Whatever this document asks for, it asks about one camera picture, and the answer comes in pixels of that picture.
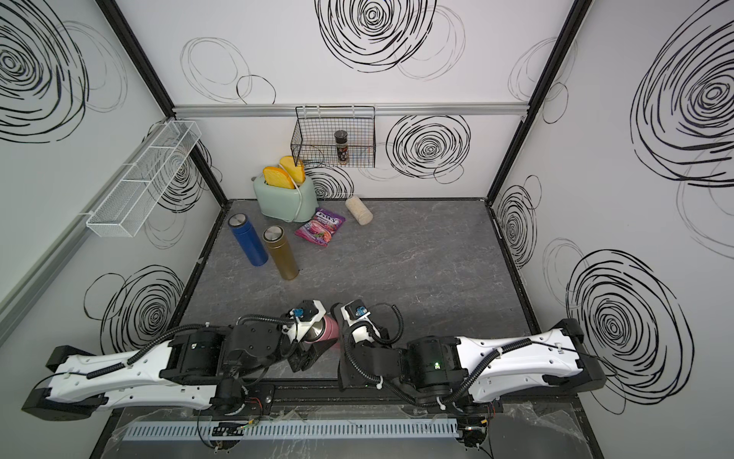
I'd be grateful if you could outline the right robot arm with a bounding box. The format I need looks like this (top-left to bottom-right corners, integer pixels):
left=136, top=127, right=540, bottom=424
left=331, top=300, right=607, bottom=411

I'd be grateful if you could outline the blue thermos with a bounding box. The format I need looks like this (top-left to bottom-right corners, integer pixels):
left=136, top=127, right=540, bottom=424
left=227, top=213, right=269, bottom=267

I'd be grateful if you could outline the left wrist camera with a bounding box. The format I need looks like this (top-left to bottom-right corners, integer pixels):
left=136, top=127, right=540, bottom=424
left=284, top=299, right=326, bottom=343

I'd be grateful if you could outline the white mesh wall shelf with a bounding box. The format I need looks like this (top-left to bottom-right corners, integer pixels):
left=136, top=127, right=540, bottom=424
left=86, top=120, right=203, bottom=237

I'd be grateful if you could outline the blue and grey cloth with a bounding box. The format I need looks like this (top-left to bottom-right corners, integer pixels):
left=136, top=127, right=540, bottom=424
left=330, top=302, right=344, bottom=328

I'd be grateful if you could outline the pink thermos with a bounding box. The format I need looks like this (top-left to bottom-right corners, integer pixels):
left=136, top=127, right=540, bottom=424
left=304, top=315, right=339, bottom=343

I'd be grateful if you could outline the gold thermos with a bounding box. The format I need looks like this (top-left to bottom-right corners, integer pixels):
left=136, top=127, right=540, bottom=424
left=263, top=226, right=299, bottom=280

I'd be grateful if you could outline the mint green toaster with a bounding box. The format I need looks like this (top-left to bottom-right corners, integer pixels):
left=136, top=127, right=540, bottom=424
left=253, top=175, right=318, bottom=223

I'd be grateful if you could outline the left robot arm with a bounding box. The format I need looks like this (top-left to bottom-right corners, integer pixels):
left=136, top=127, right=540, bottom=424
left=22, top=308, right=336, bottom=421

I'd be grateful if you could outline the yellow toast slice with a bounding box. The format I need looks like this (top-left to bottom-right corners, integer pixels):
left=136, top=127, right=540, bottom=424
left=263, top=166, right=296, bottom=189
left=279, top=155, right=306, bottom=186

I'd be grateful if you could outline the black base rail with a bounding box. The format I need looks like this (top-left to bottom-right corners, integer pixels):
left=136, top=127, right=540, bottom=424
left=117, top=377, right=580, bottom=415

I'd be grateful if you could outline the purple candy bag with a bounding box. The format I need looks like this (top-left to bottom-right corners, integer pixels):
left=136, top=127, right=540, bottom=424
left=296, top=208, right=345, bottom=247

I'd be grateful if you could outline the dark spice bottle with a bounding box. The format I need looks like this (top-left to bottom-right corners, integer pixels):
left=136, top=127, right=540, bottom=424
left=334, top=130, right=350, bottom=164

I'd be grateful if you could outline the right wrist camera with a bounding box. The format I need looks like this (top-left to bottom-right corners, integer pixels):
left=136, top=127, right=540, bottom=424
left=340, top=299, right=380, bottom=343

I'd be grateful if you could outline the rear yellow toast slice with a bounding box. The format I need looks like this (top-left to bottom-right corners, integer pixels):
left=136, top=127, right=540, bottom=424
left=279, top=155, right=306, bottom=186

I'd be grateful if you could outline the white slotted cable duct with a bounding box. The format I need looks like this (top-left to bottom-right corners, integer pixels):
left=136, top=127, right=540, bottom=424
left=122, top=419, right=459, bottom=443

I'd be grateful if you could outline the black wire basket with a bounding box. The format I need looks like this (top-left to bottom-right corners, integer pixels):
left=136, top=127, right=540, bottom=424
left=291, top=105, right=377, bottom=168

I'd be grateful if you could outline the clear jar of oats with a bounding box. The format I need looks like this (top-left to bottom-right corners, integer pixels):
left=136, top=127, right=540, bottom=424
left=345, top=195, right=374, bottom=226

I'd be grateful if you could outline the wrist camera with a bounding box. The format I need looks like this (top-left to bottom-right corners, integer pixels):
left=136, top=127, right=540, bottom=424
left=284, top=299, right=326, bottom=343
left=340, top=299, right=380, bottom=343

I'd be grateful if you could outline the front yellow toast slice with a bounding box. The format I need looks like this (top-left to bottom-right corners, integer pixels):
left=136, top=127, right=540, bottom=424
left=263, top=166, right=296, bottom=189

